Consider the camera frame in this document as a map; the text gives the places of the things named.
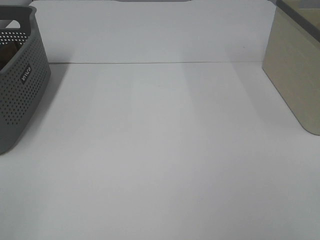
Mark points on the brown towel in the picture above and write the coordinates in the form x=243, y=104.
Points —
x=7, y=52

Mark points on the grey perforated plastic basket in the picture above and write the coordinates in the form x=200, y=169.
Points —
x=24, y=79

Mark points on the beige plastic storage bin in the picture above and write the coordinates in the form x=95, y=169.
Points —
x=292, y=59

